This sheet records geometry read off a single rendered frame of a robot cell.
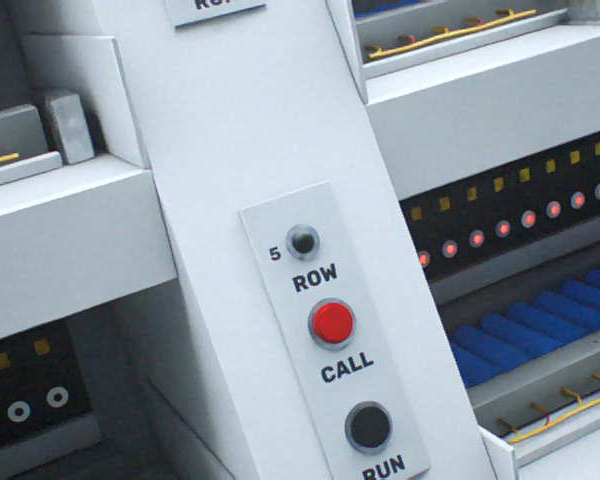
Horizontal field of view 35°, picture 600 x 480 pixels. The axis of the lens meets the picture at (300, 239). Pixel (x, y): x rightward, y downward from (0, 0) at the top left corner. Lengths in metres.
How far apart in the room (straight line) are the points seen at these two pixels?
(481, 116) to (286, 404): 0.16
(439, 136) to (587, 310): 0.19
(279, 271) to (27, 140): 0.13
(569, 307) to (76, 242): 0.32
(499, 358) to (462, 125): 0.16
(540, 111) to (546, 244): 0.19
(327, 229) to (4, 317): 0.13
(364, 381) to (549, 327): 0.20
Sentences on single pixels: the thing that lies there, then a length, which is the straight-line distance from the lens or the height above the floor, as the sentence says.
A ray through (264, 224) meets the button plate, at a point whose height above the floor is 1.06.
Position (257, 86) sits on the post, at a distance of 0.38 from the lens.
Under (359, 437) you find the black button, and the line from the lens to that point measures 0.37.
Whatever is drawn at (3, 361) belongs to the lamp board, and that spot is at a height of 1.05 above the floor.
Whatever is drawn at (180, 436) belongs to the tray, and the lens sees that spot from 0.47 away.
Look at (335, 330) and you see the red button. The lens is 0.37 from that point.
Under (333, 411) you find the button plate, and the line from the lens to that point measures 0.37.
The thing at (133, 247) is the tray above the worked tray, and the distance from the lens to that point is 0.36.
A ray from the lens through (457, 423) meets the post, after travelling 0.40.
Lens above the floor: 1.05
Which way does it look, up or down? 1 degrees up
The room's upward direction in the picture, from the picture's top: 20 degrees counter-clockwise
